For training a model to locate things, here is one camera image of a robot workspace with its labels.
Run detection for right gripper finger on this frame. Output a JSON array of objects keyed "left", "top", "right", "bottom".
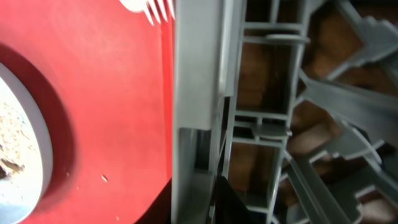
[{"left": 215, "top": 176, "right": 257, "bottom": 224}]

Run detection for grey dishwasher rack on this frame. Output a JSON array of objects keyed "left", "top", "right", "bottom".
[{"left": 170, "top": 1, "right": 397, "bottom": 223}]

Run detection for light blue plate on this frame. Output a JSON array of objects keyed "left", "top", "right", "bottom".
[{"left": 1, "top": 65, "right": 53, "bottom": 223}]

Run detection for food scraps on plate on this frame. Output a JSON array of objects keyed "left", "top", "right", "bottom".
[{"left": 1, "top": 101, "right": 36, "bottom": 178}]

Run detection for white plastic fork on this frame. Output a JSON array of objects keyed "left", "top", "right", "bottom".
[{"left": 119, "top": 0, "right": 175, "bottom": 26}]

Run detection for red plastic tray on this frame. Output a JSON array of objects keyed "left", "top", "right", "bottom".
[{"left": 1, "top": 0, "right": 174, "bottom": 223}]

